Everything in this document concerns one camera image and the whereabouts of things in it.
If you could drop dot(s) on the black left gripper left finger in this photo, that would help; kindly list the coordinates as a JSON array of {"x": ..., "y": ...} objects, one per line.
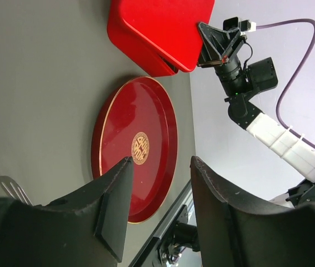
[{"x": 84, "y": 228}]

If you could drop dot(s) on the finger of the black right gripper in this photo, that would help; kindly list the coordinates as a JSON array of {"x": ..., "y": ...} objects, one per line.
[{"x": 219, "y": 47}]

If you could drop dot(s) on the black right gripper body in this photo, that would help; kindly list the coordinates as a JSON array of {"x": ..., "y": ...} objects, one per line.
[{"x": 237, "y": 78}]

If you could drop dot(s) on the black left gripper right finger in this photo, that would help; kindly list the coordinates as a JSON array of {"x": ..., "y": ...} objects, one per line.
[{"x": 237, "y": 228}]

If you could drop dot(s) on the red rectangular lid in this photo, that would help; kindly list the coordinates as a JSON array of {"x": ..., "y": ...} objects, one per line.
[{"x": 160, "y": 36}]

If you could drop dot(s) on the metal serving tongs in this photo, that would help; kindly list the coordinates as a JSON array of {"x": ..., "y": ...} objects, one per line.
[{"x": 12, "y": 189}]

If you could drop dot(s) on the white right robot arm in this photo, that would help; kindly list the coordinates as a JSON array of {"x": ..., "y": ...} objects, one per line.
[{"x": 291, "y": 147}]

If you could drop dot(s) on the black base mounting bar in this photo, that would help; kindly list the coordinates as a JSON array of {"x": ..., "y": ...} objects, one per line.
[{"x": 179, "y": 236}]

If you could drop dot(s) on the round dark red plate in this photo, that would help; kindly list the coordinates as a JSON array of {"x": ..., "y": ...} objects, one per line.
[{"x": 138, "y": 120}]

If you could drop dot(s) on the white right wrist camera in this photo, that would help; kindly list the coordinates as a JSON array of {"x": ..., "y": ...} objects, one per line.
[{"x": 244, "y": 25}]

